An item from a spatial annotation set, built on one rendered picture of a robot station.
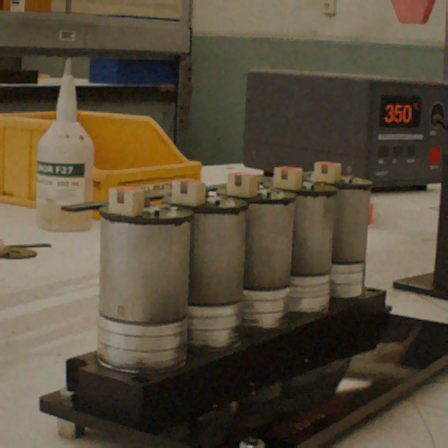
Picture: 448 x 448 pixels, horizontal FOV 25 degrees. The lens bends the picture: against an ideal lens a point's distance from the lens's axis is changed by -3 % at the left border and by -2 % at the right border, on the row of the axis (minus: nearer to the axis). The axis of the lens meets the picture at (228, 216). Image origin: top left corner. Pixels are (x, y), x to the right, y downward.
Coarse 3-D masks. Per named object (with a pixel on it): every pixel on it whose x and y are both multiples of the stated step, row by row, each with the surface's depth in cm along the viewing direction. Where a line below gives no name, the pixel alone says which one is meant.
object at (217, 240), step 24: (192, 216) 28; (216, 216) 28; (240, 216) 29; (192, 240) 28; (216, 240) 28; (240, 240) 29; (192, 264) 29; (216, 264) 29; (240, 264) 29; (192, 288) 29; (216, 288) 29; (240, 288) 29; (192, 312) 29; (216, 312) 29; (240, 312) 30; (192, 336) 29; (216, 336) 29; (240, 336) 30
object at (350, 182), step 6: (312, 174) 36; (306, 180) 36; (312, 180) 36; (342, 180) 36; (348, 180) 35; (354, 180) 37; (366, 180) 37; (336, 186) 35; (342, 186) 35; (348, 186) 35; (354, 186) 35; (360, 186) 35; (366, 186) 36
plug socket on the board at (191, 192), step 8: (176, 184) 29; (184, 184) 28; (192, 184) 28; (200, 184) 28; (176, 192) 29; (184, 192) 28; (192, 192) 28; (200, 192) 28; (176, 200) 29; (184, 200) 28; (192, 200) 28; (200, 200) 28
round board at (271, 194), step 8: (216, 192) 32; (224, 192) 32; (264, 192) 31; (272, 192) 32; (280, 192) 32; (288, 192) 32; (248, 200) 31; (256, 200) 31; (264, 200) 31; (272, 200) 31; (280, 200) 31; (288, 200) 31
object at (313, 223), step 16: (304, 208) 33; (320, 208) 33; (304, 224) 33; (320, 224) 33; (304, 240) 33; (320, 240) 33; (304, 256) 33; (320, 256) 33; (304, 272) 33; (320, 272) 34; (304, 288) 33; (320, 288) 34; (304, 304) 33; (320, 304) 34
